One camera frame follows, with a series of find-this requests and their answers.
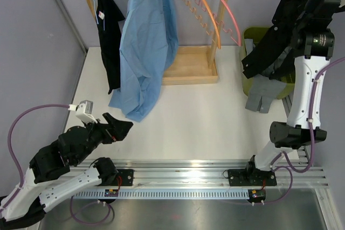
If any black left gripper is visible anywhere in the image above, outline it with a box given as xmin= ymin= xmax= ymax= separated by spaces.
xmin=74 ymin=113 xmax=133 ymax=165

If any black long-sleeve shirt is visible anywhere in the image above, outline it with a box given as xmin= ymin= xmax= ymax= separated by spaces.
xmin=242 ymin=0 xmax=335 ymax=79

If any light blue shirt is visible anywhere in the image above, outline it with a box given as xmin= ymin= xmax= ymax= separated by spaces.
xmin=109 ymin=0 xmax=179 ymax=122

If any grey shirt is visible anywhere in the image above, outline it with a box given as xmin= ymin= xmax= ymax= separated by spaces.
xmin=244 ymin=46 xmax=295 ymax=114

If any pink wavy hanger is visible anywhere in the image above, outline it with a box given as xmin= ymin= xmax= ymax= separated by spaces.
xmin=211 ymin=0 xmax=242 ymax=47

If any orange wooden hanger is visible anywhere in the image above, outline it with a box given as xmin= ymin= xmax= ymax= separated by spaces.
xmin=182 ymin=0 xmax=222 ymax=49

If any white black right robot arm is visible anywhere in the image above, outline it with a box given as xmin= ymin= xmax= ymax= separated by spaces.
xmin=228 ymin=0 xmax=341 ymax=186

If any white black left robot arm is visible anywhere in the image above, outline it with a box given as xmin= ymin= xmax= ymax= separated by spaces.
xmin=1 ymin=113 xmax=133 ymax=229

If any black t-shirt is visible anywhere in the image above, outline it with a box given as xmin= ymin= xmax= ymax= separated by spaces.
xmin=96 ymin=0 xmax=125 ymax=94

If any light blue hanger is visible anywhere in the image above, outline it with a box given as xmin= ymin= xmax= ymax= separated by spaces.
xmin=83 ymin=0 xmax=107 ymax=30

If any green plastic basket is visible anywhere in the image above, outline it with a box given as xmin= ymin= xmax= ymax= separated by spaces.
xmin=241 ymin=26 xmax=297 ymax=100

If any wooden clothes rack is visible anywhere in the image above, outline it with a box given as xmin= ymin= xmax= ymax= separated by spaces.
xmin=86 ymin=0 xmax=218 ymax=85

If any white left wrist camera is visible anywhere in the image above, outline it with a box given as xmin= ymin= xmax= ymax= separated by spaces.
xmin=68 ymin=100 xmax=98 ymax=124

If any white slotted cable duct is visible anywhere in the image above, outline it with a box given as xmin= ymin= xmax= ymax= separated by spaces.
xmin=74 ymin=188 xmax=249 ymax=200

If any aluminium rail frame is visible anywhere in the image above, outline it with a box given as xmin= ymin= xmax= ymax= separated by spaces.
xmin=26 ymin=0 xmax=345 ymax=230

